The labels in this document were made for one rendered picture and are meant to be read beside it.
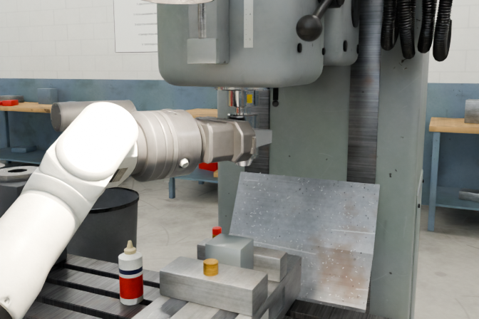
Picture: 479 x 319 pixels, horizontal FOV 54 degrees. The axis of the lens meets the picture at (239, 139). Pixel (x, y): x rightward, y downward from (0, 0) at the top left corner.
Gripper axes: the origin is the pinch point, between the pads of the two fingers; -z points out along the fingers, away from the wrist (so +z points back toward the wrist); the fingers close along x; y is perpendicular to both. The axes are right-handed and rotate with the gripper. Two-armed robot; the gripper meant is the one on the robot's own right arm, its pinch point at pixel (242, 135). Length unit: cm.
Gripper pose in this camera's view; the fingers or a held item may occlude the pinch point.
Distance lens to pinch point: 69.4
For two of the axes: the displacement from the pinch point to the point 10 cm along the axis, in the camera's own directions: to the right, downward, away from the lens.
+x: -6.7, -1.1, 7.4
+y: -0.1, 9.9, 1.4
